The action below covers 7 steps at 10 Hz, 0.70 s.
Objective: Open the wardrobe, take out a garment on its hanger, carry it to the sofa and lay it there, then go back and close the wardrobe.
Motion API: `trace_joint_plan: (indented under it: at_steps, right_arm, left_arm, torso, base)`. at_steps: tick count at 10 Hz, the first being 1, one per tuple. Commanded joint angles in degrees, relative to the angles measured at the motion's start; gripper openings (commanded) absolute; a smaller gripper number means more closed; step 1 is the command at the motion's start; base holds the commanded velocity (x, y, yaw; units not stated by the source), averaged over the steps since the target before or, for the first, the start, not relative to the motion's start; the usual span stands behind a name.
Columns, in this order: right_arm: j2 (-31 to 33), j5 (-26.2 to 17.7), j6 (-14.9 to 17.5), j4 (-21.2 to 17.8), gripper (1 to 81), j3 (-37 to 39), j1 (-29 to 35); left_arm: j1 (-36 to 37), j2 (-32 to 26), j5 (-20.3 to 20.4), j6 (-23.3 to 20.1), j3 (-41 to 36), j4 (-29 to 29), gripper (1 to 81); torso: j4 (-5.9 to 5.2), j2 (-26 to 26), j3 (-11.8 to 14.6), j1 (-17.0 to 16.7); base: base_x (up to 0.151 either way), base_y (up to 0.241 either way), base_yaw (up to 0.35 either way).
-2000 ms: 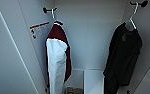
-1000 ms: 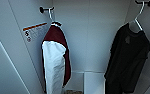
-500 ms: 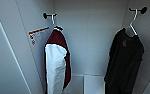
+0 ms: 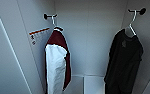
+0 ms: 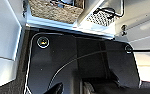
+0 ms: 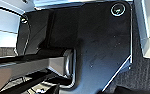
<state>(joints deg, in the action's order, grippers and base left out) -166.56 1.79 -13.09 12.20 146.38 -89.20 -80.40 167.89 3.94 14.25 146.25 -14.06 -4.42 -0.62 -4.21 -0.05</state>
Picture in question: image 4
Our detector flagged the white wardrobe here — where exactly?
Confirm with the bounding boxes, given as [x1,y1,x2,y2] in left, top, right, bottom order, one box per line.
[0,0,150,94]

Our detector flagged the maroon jacket white sleeves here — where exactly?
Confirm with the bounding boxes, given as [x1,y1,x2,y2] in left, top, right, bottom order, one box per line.
[44,28,73,94]

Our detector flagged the black garment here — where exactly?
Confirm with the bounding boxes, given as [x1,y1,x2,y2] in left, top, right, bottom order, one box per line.
[103,28,145,94]

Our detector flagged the white label orange stripe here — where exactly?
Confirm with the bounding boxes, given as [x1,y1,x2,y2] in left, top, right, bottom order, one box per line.
[28,27,51,46]

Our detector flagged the white box inside wardrobe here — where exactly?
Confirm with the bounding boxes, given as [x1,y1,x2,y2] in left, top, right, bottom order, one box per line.
[82,74,107,94]

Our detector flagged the black wardrobe hook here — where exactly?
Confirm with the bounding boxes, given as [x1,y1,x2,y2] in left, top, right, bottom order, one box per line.
[42,13,58,21]
[127,7,147,16]

